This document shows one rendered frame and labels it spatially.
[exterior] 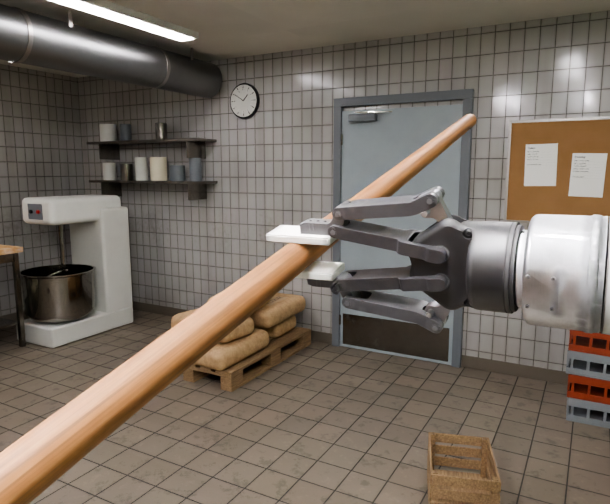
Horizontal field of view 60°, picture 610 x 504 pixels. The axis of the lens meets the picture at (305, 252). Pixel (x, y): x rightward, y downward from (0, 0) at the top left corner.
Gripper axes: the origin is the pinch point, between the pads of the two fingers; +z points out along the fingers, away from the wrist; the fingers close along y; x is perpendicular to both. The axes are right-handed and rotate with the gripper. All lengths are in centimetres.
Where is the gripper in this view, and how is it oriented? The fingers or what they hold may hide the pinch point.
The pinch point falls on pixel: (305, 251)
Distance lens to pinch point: 52.6
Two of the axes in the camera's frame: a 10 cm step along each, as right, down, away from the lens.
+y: 1.2, 9.3, 3.5
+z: -8.7, -0.7, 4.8
